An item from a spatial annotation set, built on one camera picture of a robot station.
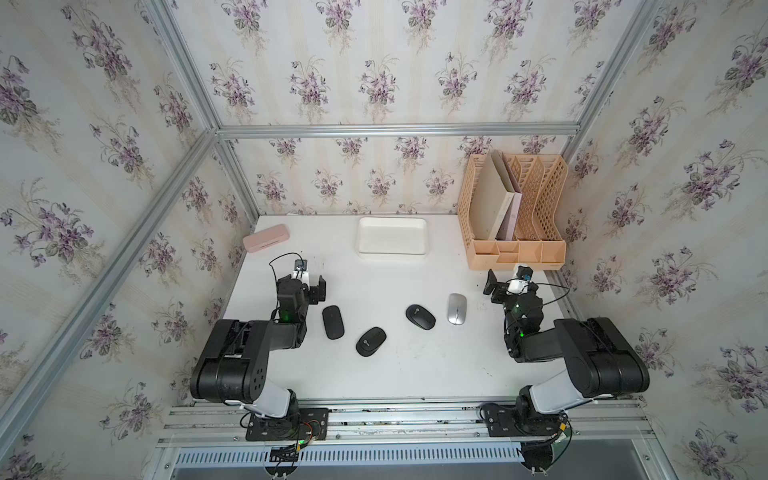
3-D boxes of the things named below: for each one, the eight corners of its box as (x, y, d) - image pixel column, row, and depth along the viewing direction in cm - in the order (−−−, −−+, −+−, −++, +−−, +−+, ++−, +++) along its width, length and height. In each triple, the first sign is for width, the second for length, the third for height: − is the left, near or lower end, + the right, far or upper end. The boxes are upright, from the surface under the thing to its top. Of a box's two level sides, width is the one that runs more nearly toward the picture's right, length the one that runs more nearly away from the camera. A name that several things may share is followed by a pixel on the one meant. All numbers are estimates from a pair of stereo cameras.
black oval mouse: (403, 315, 94) (403, 312, 92) (412, 304, 96) (413, 300, 95) (428, 333, 90) (429, 330, 88) (437, 320, 93) (438, 317, 91)
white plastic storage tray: (356, 258, 110) (355, 252, 107) (359, 223, 122) (358, 217, 119) (429, 258, 110) (430, 252, 107) (425, 223, 122) (426, 217, 119)
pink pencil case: (246, 253, 112) (242, 246, 109) (247, 237, 117) (243, 230, 114) (289, 246, 115) (287, 239, 111) (289, 230, 120) (286, 223, 116)
